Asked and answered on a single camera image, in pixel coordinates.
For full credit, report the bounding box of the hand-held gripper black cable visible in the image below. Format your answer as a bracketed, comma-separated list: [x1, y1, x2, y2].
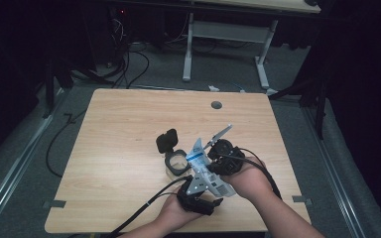
[217, 148, 283, 200]
[104, 175, 194, 238]

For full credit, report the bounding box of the metal floor rail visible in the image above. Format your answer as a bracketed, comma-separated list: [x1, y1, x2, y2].
[302, 104, 367, 238]
[0, 88, 64, 230]

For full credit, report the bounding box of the left hand-held gripper black cable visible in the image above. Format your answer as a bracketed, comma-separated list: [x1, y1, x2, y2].
[104, 175, 194, 238]

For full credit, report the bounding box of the right hand-held gripper black cable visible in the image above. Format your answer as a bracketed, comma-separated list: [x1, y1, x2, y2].
[217, 148, 283, 200]

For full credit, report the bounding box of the person's left hand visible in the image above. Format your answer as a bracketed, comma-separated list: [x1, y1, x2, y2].
[158, 192, 204, 231]

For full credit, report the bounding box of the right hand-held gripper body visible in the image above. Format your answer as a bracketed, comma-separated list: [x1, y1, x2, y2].
[203, 124, 246, 177]

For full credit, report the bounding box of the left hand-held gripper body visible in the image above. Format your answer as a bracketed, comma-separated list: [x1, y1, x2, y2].
[177, 174, 213, 214]

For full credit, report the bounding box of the clear glass jar black lid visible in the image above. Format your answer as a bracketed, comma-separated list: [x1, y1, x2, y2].
[155, 128, 193, 177]

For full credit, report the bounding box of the long black floor cable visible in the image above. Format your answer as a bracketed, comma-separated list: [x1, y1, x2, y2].
[45, 109, 87, 179]

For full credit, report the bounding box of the white-framed wooden desk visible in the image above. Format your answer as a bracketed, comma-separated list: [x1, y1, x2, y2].
[182, 0, 321, 92]

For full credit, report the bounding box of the bundle of black floor cables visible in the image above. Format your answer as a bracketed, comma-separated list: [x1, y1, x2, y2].
[107, 13, 151, 89]

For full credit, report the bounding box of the person's right hand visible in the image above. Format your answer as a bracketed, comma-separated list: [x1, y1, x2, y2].
[219, 157, 274, 202]

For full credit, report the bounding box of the grey tape strip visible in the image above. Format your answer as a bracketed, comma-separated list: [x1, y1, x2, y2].
[292, 194, 313, 205]
[42, 199, 67, 210]

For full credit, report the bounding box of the black metal stand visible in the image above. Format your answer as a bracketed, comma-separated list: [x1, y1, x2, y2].
[42, 59, 57, 119]
[267, 74, 329, 141]

